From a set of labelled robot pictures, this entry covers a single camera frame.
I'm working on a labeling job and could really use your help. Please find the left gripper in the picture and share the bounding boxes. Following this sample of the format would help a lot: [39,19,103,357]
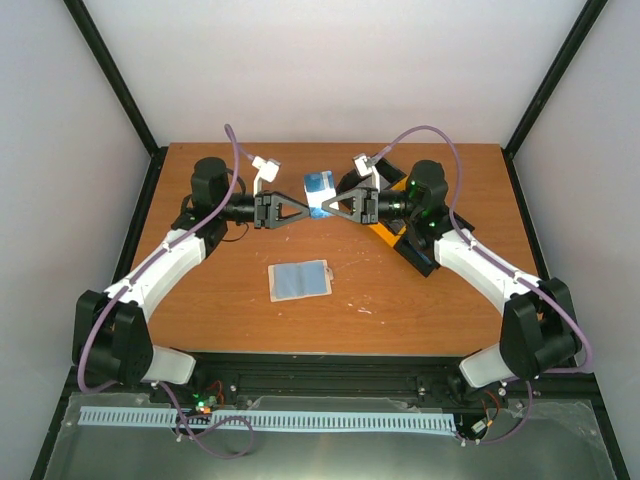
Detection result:
[219,190,311,230]

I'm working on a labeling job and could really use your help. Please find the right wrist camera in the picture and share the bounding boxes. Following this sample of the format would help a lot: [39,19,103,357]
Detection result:
[353,153,380,191]

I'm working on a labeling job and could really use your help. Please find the black aluminium rail base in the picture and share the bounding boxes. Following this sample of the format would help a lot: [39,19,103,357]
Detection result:
[64,349,601,416]

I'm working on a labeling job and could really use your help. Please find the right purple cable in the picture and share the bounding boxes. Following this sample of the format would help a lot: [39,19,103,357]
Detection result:
[367,125,596,447]

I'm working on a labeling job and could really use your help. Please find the black bin with blue cards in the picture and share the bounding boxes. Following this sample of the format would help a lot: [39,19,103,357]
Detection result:
[394,213,454,277]

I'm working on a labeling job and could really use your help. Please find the left black frame post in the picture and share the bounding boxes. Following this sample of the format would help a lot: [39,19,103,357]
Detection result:
[63,0,160,157]

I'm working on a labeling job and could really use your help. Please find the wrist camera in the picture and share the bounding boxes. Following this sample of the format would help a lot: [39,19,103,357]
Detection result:
[353,153,380,191]
[251,155,281,196]

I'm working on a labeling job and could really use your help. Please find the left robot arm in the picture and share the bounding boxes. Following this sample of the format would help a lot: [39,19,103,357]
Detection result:
[73,156,309,403]

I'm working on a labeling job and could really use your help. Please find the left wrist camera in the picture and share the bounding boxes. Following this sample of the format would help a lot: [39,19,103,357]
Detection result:
[251,155,281,196]

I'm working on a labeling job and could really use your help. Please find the right black frame post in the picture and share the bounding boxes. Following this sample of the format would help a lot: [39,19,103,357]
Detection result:
[503,0,610,156]

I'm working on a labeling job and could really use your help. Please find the blue VIP card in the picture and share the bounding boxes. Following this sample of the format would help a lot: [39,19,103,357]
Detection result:
[303,170,337,220]

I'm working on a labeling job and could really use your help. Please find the small electronics board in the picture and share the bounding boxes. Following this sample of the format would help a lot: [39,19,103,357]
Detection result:
[190,391,225,415]

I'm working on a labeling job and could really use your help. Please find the purple cable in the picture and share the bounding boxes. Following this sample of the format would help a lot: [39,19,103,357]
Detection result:
[367,125,596,447]
[74,123,256,459]

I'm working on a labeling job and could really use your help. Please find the light blue cable duct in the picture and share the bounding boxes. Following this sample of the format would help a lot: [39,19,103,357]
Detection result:
[77,406,456,436]

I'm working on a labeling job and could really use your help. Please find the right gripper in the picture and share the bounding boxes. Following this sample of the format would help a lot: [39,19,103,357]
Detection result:
[320,188,419,226]

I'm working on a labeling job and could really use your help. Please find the black frame post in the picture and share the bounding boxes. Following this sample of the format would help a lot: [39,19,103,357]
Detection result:
[63,0,160,157]
[503,0,610,156]

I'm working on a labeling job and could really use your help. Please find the yellow bin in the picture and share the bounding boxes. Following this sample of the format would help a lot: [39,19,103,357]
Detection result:
[369,220,406,249]

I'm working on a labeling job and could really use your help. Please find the beige card holder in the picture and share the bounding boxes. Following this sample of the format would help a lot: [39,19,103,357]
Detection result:
[268,260,333,302]

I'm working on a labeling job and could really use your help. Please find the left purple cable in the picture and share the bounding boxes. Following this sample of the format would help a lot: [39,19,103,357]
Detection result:
[74,123,256,459]

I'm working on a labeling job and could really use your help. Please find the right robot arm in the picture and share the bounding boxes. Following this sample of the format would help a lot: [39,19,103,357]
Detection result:
[322,160,590,389]

